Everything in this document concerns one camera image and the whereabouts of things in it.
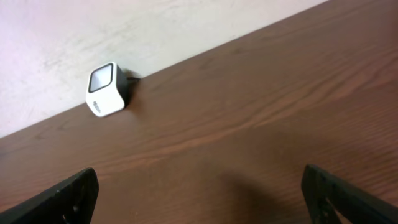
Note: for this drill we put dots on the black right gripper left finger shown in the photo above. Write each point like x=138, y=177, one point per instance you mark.
x=72, y=200

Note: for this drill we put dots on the white barcode scanner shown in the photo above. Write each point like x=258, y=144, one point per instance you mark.
x=108, y=90

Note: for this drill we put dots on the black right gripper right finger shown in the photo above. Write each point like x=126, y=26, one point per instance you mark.
x=327, y=196

